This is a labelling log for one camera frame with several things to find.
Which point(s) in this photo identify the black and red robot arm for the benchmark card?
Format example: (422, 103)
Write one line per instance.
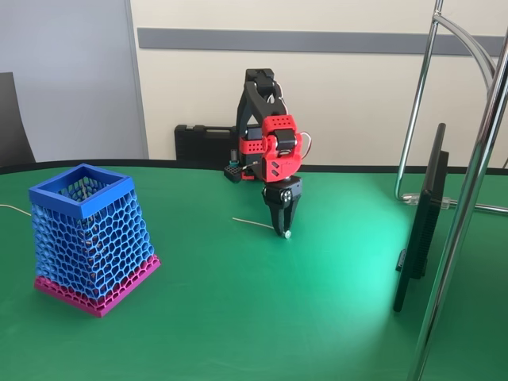
(254, 99)

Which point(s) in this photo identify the green table cloth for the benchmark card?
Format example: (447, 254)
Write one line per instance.
(238, 317)

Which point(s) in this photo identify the grey wall rail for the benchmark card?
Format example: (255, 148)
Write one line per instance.
(278, 41)

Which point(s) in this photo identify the blue and magenta lattice basket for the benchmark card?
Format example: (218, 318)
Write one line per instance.
(95, 246)

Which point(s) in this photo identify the black plastic tool case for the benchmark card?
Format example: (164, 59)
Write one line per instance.
(198, 143)

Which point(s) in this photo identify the clear plastic clip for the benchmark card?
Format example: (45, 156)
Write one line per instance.
(412, 198)

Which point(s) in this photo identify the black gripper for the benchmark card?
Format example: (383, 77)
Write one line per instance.
(282, 195)

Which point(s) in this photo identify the black flat monitor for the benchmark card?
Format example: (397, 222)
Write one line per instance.
(424, 222)

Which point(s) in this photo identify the black chair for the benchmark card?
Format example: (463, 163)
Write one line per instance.
(12, 131)

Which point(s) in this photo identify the chrome tube stand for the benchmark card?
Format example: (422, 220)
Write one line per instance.
(456, 238)

